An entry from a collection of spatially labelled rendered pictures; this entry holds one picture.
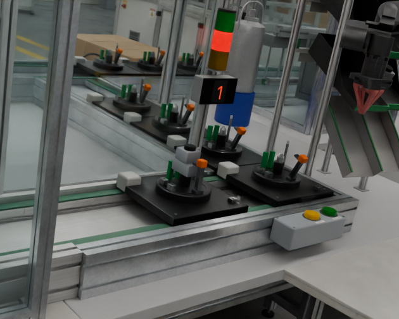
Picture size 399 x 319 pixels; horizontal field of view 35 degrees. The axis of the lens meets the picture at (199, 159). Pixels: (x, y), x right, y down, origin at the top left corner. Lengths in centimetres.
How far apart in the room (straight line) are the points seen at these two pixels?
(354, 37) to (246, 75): 112
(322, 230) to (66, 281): 68
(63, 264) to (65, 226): 22
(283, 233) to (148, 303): 42
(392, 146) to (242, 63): 81
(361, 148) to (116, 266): 99
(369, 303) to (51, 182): 79
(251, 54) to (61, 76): 171
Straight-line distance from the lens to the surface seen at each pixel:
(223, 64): 167
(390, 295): 160
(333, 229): 167
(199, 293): 138
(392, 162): 213
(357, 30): 164
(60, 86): 104
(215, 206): 154
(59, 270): 125
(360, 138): 204
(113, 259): 130
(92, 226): 147
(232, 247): 151
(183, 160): 154
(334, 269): 163
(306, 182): 185
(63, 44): 102
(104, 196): 156
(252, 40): 266
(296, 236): 156
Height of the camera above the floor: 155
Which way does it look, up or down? 18 degrees down
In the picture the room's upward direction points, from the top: 10 degrees clockwise
